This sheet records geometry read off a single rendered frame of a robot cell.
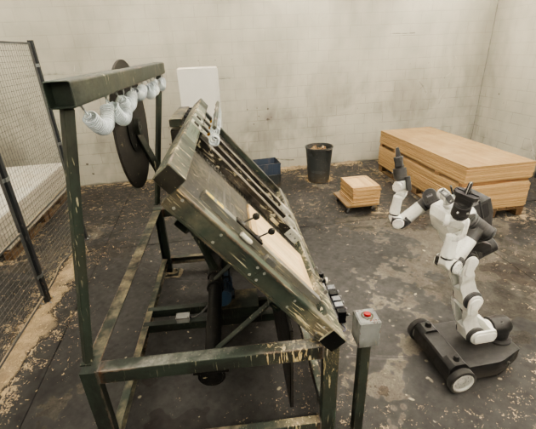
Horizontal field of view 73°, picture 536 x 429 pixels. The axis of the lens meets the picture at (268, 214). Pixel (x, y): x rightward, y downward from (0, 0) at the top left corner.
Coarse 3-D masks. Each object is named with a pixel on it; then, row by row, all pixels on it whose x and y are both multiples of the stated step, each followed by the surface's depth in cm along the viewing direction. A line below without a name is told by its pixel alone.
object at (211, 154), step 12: (192, 120) 237; (204, 132) 242; (204, 144) 242; (216, 156) 246; (228, 168) 251; (240, 180) 255; (252, 192) 260; (264, 204) 265; (276, 216) 270; (288, 228) 275
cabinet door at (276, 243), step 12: (252, 216) 229; (252, 228) 210; (264, 228) 234; (264, 240) 213; (276, 240) 237; (276, 252) 216; (288, 252) 243; (288, 264) 221; (300, 264) 246; (300, 276) 224; (312, 288) 228
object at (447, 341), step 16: (496, 320) 272; (416, 336) 294; (432, 336) 282; (448, 336) 284; (432, 352) 273; (448, 352) 266; (464, 352) 269; (480, 352) 268; (496, 352) 268; (512, 352) 267; (448, 368) 255; (480, 368) 259; (496, 368) 262
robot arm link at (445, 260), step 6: (444, 246) 198; (450, 246) 196; (456, 246) 196; (444, 252) 198; (450, 252) 196; (438, 258) 204; (444, 258) 199; (450, 258) 198; (438, 264) 205; (444, 264) 200; (450, 264) 199
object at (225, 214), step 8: (208, 192) 183; (208, 200) 180; (216, 200) 184; (216, 208) 183; (224, 208) 186; (224, 216) 185; (232, 216) 188; (232, 224) 187; (240, 232) 190; (256, 240) 193; (256, 248) 195; (264, 248) 195; (272, 256) 198; (280, 264) 201; (288, 272) 204; (296, 280) 206; (304, 288) 209; (312, 296) 212
